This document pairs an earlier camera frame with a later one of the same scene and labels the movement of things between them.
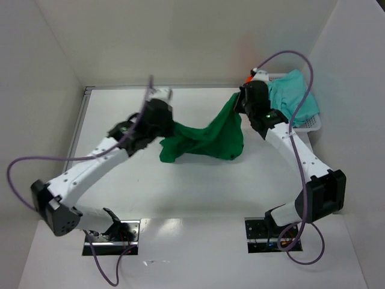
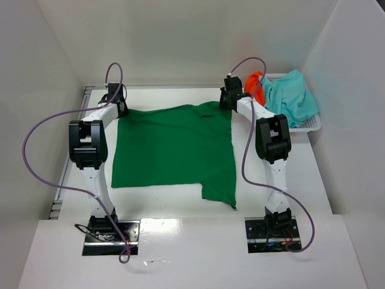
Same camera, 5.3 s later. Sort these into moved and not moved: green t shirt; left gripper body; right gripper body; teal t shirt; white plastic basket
Moved: left gripper body; right gripper body; green t shirt
Not moved: teal t shirt; white plastic basket
